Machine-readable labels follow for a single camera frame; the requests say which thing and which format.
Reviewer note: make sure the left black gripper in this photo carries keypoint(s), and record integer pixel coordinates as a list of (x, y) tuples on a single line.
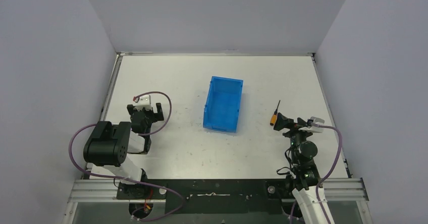
[(147, 115)]

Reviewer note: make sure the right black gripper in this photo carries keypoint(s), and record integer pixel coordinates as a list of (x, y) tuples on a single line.
[(293, 128)]

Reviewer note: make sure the orange handled screwdriver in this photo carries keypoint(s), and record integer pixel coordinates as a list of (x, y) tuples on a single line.
[(274, 116)]

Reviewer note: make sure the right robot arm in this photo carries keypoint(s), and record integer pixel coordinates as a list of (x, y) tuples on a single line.
[(306, 186)]

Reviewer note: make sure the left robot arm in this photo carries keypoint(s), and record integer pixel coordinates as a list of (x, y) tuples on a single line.
[(109, 146)]

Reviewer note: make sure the blue plastic bin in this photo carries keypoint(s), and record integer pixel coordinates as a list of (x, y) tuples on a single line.
[(222, 107)]

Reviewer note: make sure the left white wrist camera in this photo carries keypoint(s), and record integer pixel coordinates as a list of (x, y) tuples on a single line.
[(142, 101)]

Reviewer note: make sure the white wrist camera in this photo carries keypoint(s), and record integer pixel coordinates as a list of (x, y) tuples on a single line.
[(142, 101), (314, 124)]

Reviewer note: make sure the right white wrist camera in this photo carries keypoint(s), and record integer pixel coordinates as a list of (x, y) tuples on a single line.
[(314, 124)]

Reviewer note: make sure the aluminium frame rail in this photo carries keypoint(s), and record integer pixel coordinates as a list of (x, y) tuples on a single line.
[(103, 190)]

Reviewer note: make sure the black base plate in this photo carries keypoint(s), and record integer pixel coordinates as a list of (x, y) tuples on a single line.
[(208, 196)]

